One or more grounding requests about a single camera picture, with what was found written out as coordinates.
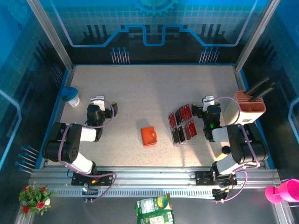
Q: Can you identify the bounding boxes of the group of red cards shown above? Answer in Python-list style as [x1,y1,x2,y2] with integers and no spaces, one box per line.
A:
[168,104,199,147]

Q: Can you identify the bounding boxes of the orange card holder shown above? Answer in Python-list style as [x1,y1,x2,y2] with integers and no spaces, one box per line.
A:
[140,126,157,147]

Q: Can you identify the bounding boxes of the beige knife block orange top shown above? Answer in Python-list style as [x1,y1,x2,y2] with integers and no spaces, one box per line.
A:
[223,90,267,131]

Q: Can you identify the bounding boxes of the white cup with blue lid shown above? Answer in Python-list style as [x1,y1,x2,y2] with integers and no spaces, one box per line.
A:
[61,86,80,108]

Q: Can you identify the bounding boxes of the green white snack bag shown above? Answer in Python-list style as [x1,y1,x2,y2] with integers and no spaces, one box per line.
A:
[137,210,175,224]
[135,193,173,215]

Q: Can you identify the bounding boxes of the artificial plant red flowers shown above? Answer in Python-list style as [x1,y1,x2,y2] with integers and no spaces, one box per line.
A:
[18,183,56,219]

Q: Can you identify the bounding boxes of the pink cup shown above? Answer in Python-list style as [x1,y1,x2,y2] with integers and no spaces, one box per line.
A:
[265,178,299,205]

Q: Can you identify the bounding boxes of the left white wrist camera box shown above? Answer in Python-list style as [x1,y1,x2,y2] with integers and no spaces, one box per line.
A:
[90,95,106,112]

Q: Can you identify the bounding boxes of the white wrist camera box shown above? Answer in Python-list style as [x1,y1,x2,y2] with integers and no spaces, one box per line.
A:
[90,95,106,112]
[202,95,215,112]

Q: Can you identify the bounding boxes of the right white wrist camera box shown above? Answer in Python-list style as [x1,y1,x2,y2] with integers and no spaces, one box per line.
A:
[202,95,215,112]

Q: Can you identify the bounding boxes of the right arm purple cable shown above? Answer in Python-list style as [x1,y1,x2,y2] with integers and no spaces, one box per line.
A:
[214,96,261,203]

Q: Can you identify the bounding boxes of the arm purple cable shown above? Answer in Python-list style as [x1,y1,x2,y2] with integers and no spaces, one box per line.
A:
[57,99,118,203]
[214,96,261,203]

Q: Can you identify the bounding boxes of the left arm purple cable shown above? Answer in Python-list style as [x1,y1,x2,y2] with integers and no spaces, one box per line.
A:
[57,99,118,203]

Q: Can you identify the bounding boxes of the black handled knife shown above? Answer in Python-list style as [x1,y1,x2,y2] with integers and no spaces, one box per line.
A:
[256,81,276,94]
[251,88,274,103]
[245,77,271,95]

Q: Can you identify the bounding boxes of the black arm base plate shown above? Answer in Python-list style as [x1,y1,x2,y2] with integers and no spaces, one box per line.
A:
[194,171,238,187]
[71,171,114,187]

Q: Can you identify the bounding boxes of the aluminium mounting rail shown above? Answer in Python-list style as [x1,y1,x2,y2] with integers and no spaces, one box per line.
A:
[28,166,281,189]

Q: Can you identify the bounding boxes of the slotted grey cable duct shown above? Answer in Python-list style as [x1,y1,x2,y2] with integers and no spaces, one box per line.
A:
[55,189,215,197]

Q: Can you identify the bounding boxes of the aluminium frame post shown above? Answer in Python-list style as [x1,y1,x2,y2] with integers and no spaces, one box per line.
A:
[26,0,76,72]
[234,0,282,72]

